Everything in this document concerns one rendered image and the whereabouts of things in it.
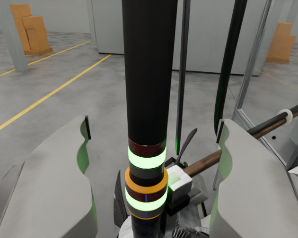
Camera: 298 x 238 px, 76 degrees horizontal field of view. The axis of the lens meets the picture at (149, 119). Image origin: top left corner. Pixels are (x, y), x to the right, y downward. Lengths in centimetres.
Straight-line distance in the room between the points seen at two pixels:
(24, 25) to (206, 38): 611
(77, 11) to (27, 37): 585
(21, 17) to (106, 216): 751
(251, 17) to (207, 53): 127
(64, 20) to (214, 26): 1055
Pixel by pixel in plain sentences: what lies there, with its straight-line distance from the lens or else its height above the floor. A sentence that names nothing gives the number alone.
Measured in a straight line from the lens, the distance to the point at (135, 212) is 21.
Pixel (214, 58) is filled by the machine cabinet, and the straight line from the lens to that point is 582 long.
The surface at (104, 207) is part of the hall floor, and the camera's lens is 211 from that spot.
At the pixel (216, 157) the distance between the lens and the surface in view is 27.
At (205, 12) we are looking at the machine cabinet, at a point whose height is 155.
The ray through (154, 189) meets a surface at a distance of 18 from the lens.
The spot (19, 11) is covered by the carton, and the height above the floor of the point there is 139.
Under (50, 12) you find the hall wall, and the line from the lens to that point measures 1480.
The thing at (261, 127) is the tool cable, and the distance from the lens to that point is 35.
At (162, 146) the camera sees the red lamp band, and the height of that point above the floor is 162.
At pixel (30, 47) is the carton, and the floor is 23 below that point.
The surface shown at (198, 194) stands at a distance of 77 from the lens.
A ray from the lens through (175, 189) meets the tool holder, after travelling 22.
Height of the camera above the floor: 172
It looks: 31 degrees down
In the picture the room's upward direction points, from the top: 1 degrees clockwise
